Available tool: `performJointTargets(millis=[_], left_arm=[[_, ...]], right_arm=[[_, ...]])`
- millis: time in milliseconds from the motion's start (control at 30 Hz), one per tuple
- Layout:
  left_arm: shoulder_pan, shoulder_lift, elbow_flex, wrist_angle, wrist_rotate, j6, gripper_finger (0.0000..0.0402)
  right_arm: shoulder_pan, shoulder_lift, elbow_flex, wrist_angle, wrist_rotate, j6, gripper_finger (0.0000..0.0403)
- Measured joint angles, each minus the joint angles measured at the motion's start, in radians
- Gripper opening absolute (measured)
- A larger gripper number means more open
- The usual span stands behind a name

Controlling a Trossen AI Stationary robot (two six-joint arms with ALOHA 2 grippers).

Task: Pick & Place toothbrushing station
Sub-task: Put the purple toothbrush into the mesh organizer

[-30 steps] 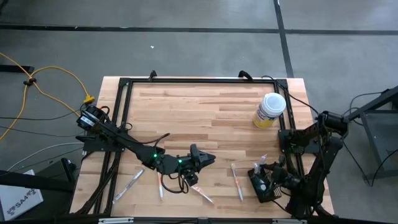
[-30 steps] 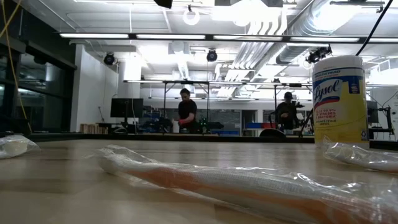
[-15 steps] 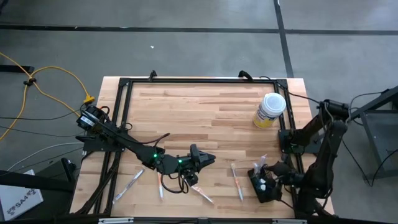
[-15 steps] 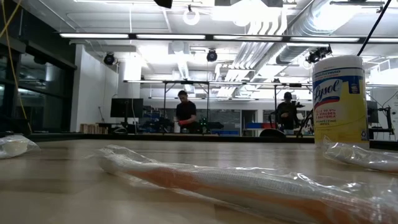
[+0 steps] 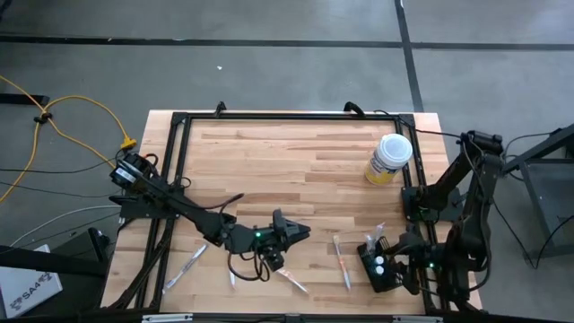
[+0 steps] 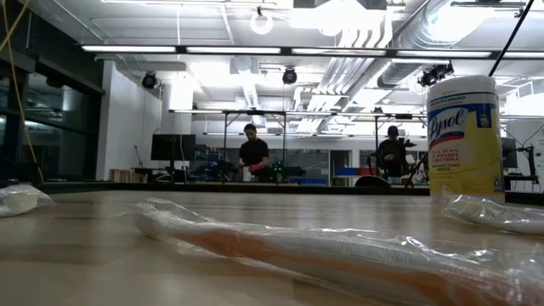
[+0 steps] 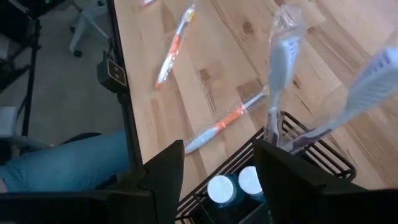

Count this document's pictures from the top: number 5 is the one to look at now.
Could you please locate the thin black floor cable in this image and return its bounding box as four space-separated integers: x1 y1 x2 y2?
0 180 126 199
0 157 116 175

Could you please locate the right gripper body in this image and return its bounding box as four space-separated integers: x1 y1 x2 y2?
401 232 421 297

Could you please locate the black curved clamp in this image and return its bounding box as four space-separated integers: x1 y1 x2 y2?
343 100 367 118

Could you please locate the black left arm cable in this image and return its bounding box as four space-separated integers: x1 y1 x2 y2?
177 192 247 213

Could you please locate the black floor equipment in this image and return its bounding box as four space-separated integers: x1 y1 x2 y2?
0 226 113 279

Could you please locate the yellow Lysol wipes canister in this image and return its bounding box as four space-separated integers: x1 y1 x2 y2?
363 133 413 187

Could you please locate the grey metal stand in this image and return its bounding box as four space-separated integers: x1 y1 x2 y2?
501 123 574 261

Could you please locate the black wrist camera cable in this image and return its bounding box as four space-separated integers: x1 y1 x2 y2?
225 249 271 284

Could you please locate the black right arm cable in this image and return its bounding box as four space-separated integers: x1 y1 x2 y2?
374 109 465 137

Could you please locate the white floor cable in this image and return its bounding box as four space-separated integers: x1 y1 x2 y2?
8 205 122 248

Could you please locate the black looped floor cable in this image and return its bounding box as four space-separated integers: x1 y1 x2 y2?
491 196 574 270

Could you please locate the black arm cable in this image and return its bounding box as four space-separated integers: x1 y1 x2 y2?
177 192 247 213
374 109 465 137

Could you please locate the black floor bar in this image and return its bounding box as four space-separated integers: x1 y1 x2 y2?
0 92 50 107

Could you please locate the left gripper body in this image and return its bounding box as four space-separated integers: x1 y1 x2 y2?
267 208 297 250

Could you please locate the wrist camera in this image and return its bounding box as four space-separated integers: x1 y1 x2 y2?
262 249 287 274
413 250 431 280

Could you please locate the black aluminium table frame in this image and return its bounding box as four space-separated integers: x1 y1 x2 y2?
107 110 483 315

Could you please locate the black mesh basket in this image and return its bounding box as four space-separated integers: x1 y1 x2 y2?
357 240 404 295

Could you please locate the white printed box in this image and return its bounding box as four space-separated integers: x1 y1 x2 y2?
0 244 64 319

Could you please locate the silver metal bracket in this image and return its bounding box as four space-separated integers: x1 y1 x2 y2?
392 315 444 323
141 313 194 323

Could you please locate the yellow extension cable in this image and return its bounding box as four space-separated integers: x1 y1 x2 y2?
0 74 138 204

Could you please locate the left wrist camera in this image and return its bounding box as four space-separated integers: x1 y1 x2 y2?
262 249 287 274

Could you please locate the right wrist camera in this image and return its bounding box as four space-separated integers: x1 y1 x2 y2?
413 250 431 280

